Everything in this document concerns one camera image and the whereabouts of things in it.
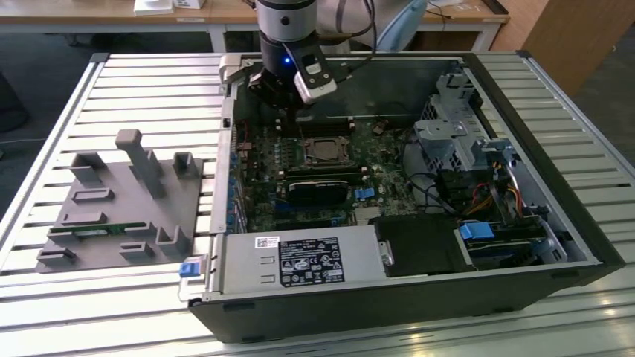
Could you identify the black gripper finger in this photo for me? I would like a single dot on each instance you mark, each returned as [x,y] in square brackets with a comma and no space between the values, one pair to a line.
[265,89]
[296,96]

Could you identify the silver topped CPU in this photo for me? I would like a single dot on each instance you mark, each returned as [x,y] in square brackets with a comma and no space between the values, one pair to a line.
[325,148]

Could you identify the black RAM slot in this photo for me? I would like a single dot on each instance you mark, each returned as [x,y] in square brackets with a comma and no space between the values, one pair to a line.
[327,122]
[327,134]
[321,176]
[327,125]
[321,170]
[327,129]
[321,179]
[321,173]

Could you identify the CPU socket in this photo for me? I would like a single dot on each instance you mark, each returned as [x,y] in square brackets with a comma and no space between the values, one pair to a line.
[303,162]

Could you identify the round coin battery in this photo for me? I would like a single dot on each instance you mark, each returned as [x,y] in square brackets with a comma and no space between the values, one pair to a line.
[379,128]

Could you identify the white box with print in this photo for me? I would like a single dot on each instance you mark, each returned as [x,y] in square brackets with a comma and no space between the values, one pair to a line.
[196,4]

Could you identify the black graphics card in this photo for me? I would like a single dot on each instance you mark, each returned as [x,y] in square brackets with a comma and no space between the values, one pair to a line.
[317,193]

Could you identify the plain white box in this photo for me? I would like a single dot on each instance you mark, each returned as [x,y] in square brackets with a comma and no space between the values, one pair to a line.
[153,7]

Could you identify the blue board connector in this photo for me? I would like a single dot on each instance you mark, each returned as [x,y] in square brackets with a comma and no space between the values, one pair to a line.
[363,193]

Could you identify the silver perforated drive cage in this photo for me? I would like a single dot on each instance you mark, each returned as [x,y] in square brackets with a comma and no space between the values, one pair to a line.
[436,134]

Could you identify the green motherboard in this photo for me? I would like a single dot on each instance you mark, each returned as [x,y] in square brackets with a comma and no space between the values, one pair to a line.
[387,186]

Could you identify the silver chipset heatsink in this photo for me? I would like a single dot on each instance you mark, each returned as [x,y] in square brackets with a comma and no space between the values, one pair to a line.
[368,215]

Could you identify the wooden desk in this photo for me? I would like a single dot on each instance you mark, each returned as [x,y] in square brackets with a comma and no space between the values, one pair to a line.
[74,16]

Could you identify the grey parts rack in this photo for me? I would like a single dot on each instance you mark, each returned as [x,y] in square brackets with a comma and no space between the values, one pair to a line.
[124,208]

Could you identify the silver power supply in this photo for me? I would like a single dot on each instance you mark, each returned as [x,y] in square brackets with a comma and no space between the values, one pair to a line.
[248,260]

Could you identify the black plastic shroud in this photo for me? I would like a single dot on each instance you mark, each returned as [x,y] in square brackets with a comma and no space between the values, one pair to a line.
[421,245]

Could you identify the green RAM stick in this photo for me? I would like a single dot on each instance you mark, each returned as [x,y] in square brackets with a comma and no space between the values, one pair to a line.
[116,227]

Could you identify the blue case latch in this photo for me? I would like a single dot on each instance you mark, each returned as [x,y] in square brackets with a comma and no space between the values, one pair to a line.
[186,269]

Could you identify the blue disk carrier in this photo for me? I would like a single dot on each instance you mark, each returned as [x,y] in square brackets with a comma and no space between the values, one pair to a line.
[476,231]

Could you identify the dark office chair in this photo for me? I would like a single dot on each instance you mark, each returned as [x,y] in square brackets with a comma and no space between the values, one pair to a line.
[12,108]

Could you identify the wooden cabinet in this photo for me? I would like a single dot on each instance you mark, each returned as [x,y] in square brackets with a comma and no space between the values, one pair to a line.
[569,37]

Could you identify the black open PC case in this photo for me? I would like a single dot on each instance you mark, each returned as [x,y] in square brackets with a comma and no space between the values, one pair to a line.
[347,320]

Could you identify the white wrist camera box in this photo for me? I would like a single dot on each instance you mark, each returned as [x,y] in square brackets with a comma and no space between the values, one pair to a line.
[317,89]

